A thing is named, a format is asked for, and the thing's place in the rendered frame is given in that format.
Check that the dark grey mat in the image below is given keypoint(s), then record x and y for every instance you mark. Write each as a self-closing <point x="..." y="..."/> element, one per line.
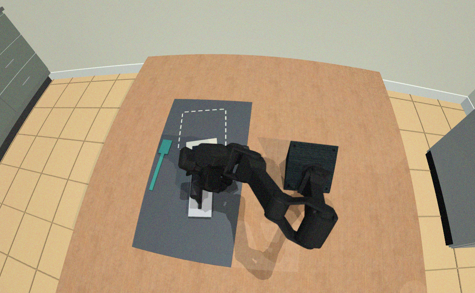
<point x="164" y="226"/>

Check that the cream square tile with dark square mark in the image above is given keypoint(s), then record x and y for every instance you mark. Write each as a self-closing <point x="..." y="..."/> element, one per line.
<point x="193" y="144"/>

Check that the teal flat spatula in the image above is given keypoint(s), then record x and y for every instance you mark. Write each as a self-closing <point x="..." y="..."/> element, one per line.
<point x="164" y="150"/>

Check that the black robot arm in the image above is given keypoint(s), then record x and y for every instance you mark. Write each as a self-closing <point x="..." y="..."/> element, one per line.
<point x="319" y="218"/>

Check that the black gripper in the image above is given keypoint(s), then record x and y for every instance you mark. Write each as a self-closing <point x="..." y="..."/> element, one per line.
<point x="188" y="162"/>

